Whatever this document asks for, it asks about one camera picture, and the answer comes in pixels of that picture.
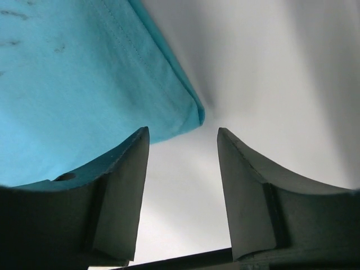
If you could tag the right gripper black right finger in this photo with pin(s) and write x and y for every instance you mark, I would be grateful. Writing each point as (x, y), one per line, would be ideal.
(276, 215)

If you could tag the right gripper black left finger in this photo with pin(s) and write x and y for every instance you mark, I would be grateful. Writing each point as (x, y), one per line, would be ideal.
(86, 217)

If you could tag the turquoise t shirt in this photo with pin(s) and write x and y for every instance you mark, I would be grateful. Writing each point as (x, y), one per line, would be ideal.
(79, 77)

